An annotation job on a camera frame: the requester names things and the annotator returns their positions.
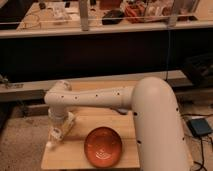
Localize blue toy object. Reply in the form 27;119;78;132
112;108;128;115

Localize grey metal post left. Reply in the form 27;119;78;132
79;0;89;31

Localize red cluttered item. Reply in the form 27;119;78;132
124;4;145;23

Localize orange round plate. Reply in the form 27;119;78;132
84;127;122;168

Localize black cable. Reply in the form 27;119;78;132
181;113;213;171

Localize white bottle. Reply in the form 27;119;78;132
46;112;75;149

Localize black foot pedal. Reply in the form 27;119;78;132
187;118;213;137

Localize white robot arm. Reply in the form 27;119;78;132
44;77;190;171

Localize black bag on shelf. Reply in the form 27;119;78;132
102;10;124;25

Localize grey metal post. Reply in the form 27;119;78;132
167;0;181;28
79;0;89;31

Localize grey metal post right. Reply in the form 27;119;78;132
167;0;181;28

